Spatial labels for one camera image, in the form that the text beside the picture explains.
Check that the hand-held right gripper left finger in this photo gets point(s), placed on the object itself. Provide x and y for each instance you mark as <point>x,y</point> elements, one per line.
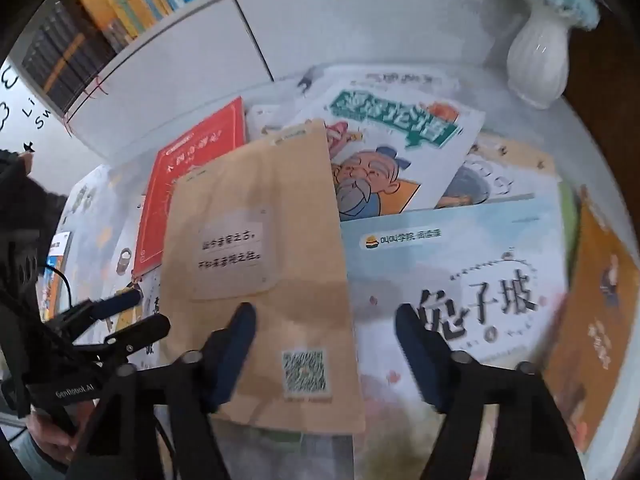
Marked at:
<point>235,355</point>

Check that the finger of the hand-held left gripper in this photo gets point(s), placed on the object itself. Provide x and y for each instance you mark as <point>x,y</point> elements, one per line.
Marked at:
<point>117,302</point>
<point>142,331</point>

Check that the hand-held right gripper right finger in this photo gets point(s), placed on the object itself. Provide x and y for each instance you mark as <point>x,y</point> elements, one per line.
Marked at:
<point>425,355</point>

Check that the red book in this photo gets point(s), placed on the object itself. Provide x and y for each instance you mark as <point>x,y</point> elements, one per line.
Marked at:
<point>180,180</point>

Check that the kraft paper cover book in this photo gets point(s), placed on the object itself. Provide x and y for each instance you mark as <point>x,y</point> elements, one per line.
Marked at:
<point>280,210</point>

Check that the orange brown book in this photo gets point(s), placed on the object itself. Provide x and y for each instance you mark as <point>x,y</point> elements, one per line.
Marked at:
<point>595,320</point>

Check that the row of black books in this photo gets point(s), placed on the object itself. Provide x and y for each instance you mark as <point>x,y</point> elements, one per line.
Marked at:
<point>65,55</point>

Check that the row of orange yellow books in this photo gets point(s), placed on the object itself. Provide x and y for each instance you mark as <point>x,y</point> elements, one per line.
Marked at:
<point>125,0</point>

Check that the white orange blue workbook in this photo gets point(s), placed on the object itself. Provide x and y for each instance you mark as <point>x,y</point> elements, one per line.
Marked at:
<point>56,260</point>

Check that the white book with cartoon elder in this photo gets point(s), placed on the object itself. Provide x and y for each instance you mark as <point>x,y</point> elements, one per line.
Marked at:
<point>400,160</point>

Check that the beige cover book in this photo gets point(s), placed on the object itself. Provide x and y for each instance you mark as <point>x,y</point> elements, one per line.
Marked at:
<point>520,160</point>

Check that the white bookshelf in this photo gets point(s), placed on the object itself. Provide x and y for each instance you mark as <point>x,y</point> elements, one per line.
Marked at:
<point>200,60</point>

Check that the white thin book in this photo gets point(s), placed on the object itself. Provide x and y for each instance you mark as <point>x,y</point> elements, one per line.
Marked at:
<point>400,76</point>

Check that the white ribbed vase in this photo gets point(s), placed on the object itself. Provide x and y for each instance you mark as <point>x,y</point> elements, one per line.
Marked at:
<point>537,60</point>

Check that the black star wall sticker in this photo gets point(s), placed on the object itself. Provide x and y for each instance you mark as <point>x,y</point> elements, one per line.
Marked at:
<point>27,147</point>

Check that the black lettering wall sticker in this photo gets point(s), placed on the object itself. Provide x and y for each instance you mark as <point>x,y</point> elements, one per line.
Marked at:
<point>27,109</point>

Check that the black cloud outline wall sticker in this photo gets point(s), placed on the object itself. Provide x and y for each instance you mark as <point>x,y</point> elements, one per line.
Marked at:
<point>3,112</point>
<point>10,80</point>

